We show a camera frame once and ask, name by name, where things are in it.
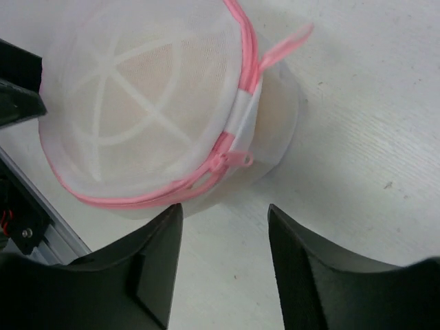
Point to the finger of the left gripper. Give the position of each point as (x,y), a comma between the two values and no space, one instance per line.
(21,73)

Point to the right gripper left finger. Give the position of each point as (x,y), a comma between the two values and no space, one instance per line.
(128,284)

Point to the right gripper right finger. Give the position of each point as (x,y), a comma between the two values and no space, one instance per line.
(322,285)

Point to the white mesh laundry bag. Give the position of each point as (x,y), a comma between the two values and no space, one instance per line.
(254,139)

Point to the beige bra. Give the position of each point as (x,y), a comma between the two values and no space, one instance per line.
(152,109)

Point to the aluminium mounting rail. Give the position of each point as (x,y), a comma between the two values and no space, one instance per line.
(60,244)

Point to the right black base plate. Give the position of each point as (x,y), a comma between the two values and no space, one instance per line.
(22,217)

